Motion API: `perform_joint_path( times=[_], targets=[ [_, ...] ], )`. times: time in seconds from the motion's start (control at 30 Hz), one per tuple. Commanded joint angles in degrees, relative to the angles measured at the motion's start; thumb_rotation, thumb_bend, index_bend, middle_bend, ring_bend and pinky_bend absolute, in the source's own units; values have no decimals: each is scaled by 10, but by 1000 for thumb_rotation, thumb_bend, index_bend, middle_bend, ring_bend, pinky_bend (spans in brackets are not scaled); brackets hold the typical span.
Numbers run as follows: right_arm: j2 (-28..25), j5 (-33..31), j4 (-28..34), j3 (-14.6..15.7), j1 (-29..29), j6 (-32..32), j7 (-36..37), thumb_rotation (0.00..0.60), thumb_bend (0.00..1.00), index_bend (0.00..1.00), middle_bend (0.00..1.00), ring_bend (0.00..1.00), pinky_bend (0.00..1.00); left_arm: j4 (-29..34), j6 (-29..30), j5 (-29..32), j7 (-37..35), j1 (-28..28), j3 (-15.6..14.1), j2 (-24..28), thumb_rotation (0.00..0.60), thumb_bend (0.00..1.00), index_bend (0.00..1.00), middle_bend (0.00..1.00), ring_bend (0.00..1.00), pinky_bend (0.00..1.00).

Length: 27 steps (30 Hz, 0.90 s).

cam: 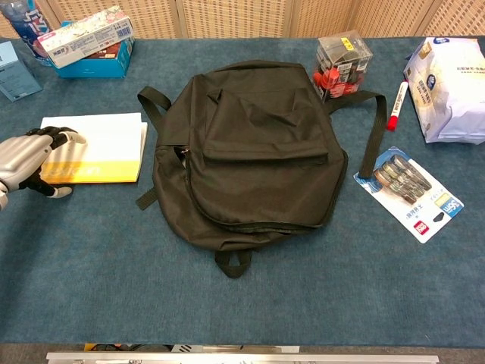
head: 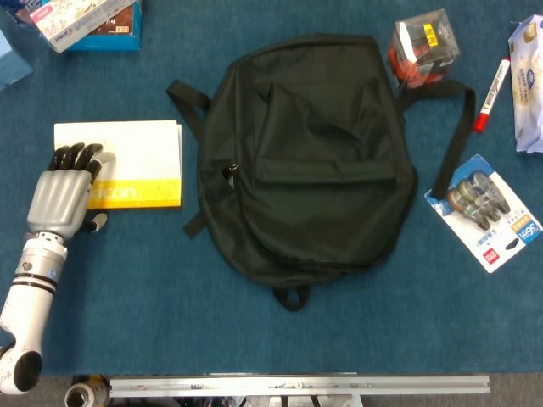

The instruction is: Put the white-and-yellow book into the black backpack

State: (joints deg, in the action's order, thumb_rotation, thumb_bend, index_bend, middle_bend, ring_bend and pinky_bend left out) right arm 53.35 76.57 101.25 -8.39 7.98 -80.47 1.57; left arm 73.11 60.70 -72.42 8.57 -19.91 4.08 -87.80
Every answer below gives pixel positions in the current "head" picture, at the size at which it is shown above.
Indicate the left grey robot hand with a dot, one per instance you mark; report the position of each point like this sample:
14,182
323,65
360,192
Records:
59,199

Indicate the white book with yellow band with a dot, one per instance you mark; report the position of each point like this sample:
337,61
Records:
144,152

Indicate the black fabric backpack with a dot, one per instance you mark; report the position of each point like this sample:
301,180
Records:
318,169

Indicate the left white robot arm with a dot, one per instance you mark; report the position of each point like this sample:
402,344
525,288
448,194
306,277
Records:
29,297

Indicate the light blue box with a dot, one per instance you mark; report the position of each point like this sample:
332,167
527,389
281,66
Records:
12,63

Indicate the blue cardboard box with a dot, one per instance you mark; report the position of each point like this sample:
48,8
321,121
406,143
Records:
110,42

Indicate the blue felt table cover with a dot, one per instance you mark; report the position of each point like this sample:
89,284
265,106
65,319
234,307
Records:
169,330

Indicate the blue box with booklet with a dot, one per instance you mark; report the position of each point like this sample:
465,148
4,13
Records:
72,21

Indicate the clear box of binder clips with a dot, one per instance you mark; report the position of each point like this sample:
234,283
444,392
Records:
424,46

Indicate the correction tape blister pack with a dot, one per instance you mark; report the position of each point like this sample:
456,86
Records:
500,237

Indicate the red whiteboard marker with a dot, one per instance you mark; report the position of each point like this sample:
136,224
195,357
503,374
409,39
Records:
492,95

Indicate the white tissue pack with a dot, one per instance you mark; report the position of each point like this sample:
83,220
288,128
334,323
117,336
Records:
528,97

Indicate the aluminium rail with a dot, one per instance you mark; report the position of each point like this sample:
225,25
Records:
297,386

